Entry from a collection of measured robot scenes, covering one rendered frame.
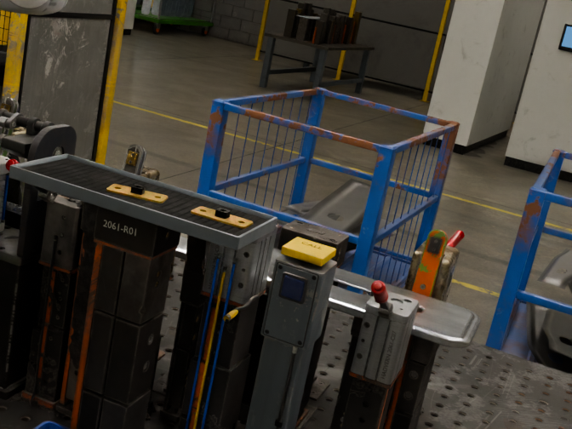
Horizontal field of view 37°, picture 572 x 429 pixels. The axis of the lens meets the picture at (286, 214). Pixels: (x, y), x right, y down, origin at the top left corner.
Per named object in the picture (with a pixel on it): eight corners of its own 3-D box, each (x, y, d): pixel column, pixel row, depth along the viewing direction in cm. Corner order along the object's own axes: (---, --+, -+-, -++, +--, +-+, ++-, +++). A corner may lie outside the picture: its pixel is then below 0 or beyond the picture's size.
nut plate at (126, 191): (168, 197, 123) (169, 190, 123) (162, 203, 120) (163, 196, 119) (113, 185, 124) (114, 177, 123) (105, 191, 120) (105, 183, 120)
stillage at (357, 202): (283, 249, 482) (317, 86, 456) (416, 294, 455) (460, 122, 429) (175, 307, 374) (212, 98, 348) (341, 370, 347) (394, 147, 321)
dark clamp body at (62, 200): (96, 391, 157) (125, 197, 147) (53, 420, 145) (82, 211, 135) (48, 372, 161) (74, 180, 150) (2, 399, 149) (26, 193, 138)
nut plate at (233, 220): (254, 223, 119) (255, 215, 119) (243, 229, 116) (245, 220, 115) (200, 208, 122) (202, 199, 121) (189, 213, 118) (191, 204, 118)
